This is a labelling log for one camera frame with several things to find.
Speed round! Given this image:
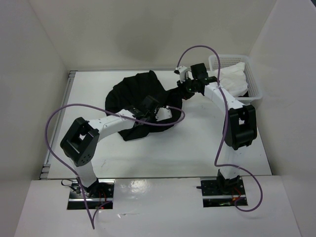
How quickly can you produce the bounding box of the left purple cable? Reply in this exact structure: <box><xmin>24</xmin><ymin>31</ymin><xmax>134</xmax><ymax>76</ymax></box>
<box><xmin>45</xmin><ymin>103</ymin><xmax>186</xmax><ymax>230</ymax></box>

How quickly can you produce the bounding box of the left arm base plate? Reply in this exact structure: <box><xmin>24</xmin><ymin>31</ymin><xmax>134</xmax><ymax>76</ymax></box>
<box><xmin>65</xmin><ymin>179</ymin><xmax>115</xmax><ymax>210</ymax></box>

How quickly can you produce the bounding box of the black skirt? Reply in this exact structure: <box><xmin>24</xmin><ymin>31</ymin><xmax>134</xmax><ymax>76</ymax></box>
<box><xmin>105</xmin><ymin>70</ymin><xmax>182</xmax><ymax>141</ymax></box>

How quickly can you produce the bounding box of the white skirt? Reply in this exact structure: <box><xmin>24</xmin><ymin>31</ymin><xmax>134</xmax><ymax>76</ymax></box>
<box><xmin>219</xmin><ymin>62</ymin><xmax>248</xmax><ymax>97</ymax></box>

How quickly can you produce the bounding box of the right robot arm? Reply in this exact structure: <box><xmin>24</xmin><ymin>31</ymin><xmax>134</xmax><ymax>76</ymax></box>
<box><xmin>174</xmin><ymin>63</ymin><xmax>257</xmax><ymax>194</ymax></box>

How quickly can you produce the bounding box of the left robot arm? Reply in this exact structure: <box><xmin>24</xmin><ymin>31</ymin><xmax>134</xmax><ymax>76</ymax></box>
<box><xmin>60</xmin><ymin>96</ymin><xmax>171</xmax><ymax>198</ymax></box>

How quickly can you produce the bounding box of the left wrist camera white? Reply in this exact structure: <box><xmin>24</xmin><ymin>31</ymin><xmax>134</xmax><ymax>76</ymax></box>
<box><xmin>156</xmin><ymin>108</ymin><xmax>172</xmax><ymax>121</ymax></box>

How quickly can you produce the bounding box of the white plastic basket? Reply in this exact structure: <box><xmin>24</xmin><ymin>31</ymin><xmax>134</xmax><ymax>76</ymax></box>
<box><xmin>208</xmin><ymin>54</ymin><xmax>262</xmax><ymax>105</ymax></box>

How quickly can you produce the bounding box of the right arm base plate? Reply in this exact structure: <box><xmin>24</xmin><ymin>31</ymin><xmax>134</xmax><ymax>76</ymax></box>
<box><xmin>197</xmin><ymin>178</ymin><xmax>248</xmax><ymax>208</ymax></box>

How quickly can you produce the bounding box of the purple cable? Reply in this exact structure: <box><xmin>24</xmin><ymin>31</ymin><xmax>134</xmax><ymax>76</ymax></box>
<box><xmin>176</xmin><ymin>44</ymin><xmax>264</xmax><ymax>213</ymax></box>
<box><xmin>45</xmin><ymin>103</ymin><xmax>186</xmax><ymax>230</ymax></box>

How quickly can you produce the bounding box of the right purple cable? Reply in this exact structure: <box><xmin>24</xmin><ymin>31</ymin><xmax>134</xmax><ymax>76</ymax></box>
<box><xmin>176</xmin><ymin>44</ymin><xmax>264</xmax><ymax>213</ymax></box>

